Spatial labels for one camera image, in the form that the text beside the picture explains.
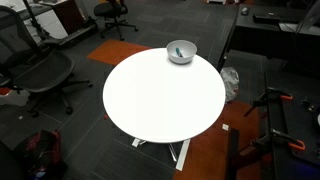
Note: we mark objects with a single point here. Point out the black marker with teal cap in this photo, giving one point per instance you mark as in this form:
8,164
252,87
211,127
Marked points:
179,52

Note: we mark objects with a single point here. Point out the white round table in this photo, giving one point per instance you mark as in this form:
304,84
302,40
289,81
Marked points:
155,100

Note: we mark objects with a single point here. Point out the white plastic bag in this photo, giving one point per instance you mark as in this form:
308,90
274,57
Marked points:
231,81

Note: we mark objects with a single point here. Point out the black swivel chair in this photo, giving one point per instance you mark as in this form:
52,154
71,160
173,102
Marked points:
111,10

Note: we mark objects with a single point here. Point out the grey computer mouse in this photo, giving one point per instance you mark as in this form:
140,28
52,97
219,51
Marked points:
245,11

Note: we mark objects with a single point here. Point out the black keyboard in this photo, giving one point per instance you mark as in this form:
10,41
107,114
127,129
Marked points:
265,18

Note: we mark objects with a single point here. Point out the black desk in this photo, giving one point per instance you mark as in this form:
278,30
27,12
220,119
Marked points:
294,38

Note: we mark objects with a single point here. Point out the black mesh office chair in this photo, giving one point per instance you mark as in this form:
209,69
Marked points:
24,65

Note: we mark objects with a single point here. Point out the black and red backpack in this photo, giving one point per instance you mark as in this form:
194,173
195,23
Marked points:
41,157

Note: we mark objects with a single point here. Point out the orange handled clamp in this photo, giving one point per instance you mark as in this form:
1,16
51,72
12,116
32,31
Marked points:
293,143
270,93

